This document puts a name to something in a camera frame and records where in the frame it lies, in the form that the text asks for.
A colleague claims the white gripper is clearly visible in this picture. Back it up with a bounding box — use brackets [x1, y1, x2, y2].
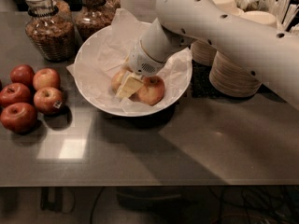
[116, 41, 165, 98]

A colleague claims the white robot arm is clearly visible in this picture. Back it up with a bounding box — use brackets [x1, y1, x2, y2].
[125, 0, 299, 108]

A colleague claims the white bowl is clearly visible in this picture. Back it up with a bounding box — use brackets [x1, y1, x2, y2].
[72, 21, 193, 118]

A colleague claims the pale red apple back right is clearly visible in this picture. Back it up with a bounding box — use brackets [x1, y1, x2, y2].
[33, 68, 61, 91]

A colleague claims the red apple with sticker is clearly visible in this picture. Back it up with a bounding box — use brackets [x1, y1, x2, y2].
[34, 87, 65, 115]

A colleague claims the red apple back left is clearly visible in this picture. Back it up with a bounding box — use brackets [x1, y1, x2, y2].
[10, 64, 35, 87]

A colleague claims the dark red apple middle left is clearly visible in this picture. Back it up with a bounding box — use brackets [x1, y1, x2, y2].
[0, 83, 32, 107]

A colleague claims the dark red apple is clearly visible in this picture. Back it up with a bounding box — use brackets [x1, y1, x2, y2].
[0, 83, 32, 107]
[0, 103, 37, 133]

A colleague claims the dark red apple front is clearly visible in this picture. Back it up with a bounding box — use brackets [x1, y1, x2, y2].
[0, 103, 37, 133]

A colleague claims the white paper liner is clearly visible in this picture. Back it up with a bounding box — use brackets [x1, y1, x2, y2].
[65, 7, 192, 115]

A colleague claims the left stack of paper bowls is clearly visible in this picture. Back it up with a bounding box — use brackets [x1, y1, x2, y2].
[191, 0, 243, 66]

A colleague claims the stack of paper bowls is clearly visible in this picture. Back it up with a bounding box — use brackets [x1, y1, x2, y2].
[191, 0, 243, 66]
[208, 10, 278, 98]

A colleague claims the white napkin dispenser box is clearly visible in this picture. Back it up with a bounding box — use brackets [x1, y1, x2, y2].
[118, 0, 169, 23]

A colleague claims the rear glass granola jar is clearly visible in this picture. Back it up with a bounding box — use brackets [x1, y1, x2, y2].
[75, 0, 121, 41]

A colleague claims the glass granola jar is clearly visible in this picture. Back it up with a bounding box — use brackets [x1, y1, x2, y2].
[75, 0, 121, 41]
[25, 0, 75, 62]

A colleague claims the right stack of paper bowls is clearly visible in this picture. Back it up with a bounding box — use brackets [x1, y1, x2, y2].
[208, 10, 278, 98]

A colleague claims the front glass granola jar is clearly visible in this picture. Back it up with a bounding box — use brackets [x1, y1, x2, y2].
[25, 0, 75, 62]

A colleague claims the white plastic cutlery bundle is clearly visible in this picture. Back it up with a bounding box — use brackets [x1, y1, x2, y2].
[235, 0, 299, 35]

